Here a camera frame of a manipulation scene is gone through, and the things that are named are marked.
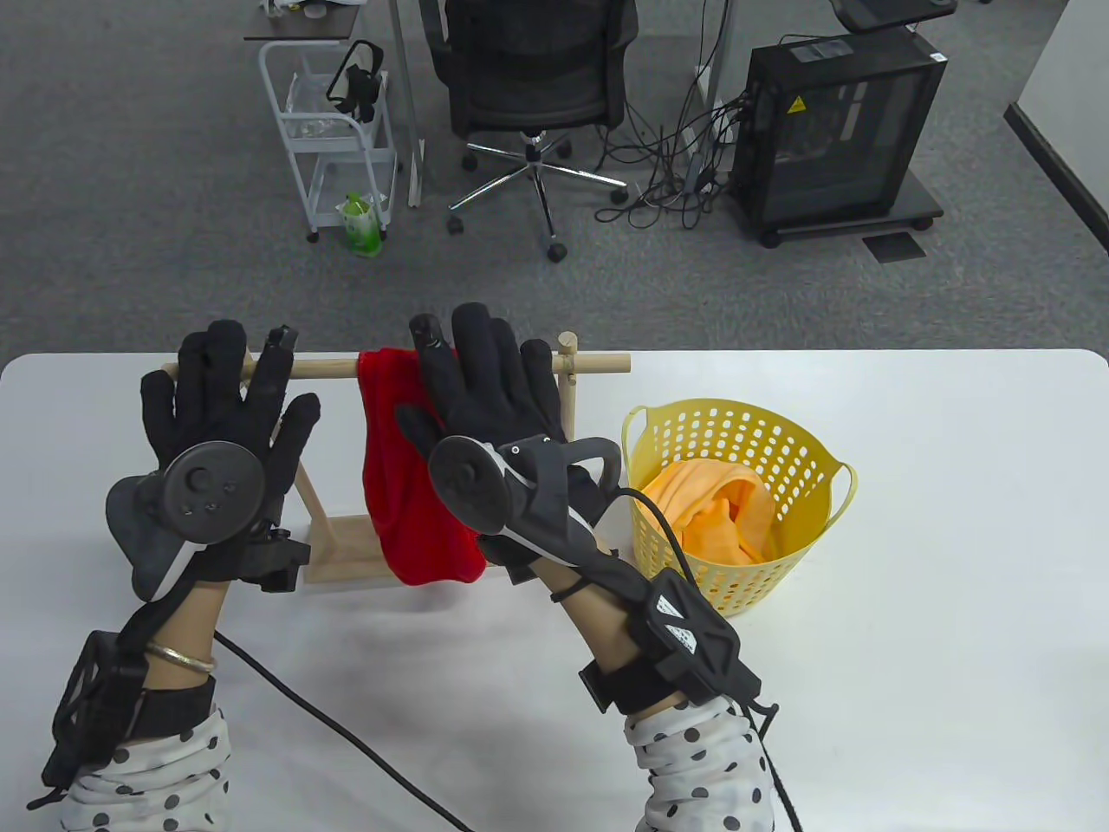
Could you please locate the person's left hand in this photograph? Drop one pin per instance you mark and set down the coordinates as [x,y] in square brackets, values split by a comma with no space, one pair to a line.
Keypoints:
[230,416]

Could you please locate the person's right hand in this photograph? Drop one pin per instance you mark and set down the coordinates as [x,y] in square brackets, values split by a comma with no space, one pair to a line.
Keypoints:
[494,399]

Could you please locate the person's right middle finger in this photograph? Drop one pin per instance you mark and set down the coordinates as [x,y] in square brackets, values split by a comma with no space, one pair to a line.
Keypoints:
[474,338]

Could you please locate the person's right little finger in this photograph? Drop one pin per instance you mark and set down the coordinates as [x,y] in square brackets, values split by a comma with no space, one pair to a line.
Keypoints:
[537,368]

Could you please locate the person's left little finger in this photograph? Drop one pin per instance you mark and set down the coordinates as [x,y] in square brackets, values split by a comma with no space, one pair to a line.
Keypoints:
[158,403]

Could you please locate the person's left thumb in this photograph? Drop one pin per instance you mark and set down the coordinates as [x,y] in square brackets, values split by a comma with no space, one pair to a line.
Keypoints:
[301,429]

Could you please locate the person's right thumb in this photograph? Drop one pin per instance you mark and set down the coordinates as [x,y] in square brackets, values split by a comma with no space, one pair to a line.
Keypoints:
[420,429]

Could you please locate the person's left middle finger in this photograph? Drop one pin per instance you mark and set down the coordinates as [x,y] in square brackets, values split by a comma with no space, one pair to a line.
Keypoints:
[229,351]

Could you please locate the person's right forearm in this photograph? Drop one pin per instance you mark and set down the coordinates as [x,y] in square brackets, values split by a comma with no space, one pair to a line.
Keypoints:
[684,763]

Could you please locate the person's left forearm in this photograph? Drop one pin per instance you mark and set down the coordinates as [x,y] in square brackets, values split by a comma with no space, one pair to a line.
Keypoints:
[169,754]

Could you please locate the wooden drying rack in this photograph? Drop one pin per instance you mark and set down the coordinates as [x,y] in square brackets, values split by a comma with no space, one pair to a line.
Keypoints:
[598,364]

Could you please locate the black right glove controller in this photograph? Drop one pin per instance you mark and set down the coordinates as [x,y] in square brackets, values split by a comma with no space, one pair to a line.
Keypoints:
[472,481]

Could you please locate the black glove controller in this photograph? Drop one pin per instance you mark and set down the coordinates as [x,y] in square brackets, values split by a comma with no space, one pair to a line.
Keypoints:
[204,494]
[472,481]

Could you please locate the red cloth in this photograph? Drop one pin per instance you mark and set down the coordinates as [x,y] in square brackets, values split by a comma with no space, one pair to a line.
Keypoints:
[407,511]

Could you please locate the black left glove controller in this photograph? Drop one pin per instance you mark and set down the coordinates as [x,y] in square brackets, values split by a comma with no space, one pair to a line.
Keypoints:
[204,494]

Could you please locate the green bottle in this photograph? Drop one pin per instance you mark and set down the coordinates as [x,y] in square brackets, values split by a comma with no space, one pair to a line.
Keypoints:
[359,224]

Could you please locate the white rolling cart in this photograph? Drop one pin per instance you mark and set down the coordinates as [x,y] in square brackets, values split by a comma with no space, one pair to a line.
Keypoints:
[295,165]

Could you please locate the orange cloth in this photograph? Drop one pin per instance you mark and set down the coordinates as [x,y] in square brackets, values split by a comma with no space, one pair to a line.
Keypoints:
[719,507]

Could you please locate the white desk leg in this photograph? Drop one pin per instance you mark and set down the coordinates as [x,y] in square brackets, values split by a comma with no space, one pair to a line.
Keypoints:
[407,104]

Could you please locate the gold bangle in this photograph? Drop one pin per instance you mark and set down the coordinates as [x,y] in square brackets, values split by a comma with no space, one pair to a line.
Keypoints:
[178,657]

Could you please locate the clear plastic bag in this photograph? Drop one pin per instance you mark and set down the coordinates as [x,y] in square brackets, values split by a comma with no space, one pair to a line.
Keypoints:
[312,108]

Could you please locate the black office chair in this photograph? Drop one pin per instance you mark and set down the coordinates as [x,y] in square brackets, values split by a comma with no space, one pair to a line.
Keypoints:
[537,78]

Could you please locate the black headset on cart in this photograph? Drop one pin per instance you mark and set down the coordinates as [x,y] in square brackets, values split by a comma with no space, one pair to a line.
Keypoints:
[359,82]

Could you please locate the yellow plastic basket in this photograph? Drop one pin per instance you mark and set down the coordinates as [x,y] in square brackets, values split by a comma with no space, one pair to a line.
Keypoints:
[780,576]

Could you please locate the dark brown side table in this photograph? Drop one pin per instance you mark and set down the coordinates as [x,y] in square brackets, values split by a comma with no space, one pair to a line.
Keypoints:
[299,30]

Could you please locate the grey desk leg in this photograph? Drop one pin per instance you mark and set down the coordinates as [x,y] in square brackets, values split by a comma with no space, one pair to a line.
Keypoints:
[706,87]

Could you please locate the black floor plate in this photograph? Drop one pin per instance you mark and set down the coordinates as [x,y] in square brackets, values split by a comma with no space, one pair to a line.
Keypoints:
[894,247]

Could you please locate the black computer tower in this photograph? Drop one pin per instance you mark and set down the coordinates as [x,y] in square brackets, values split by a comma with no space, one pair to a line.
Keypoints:
[832,130]

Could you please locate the black wheeled computer stand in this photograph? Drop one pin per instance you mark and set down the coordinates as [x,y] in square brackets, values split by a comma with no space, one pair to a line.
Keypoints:
[918,208]

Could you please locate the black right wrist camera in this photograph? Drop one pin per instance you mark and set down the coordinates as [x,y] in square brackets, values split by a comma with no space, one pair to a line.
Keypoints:
[693,637]

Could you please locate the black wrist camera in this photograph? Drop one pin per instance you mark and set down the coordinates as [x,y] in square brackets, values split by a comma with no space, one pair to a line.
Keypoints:
[693,637]
[87,711]

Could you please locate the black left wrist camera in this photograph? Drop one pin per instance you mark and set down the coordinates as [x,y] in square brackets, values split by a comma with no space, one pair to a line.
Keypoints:
[87,711]

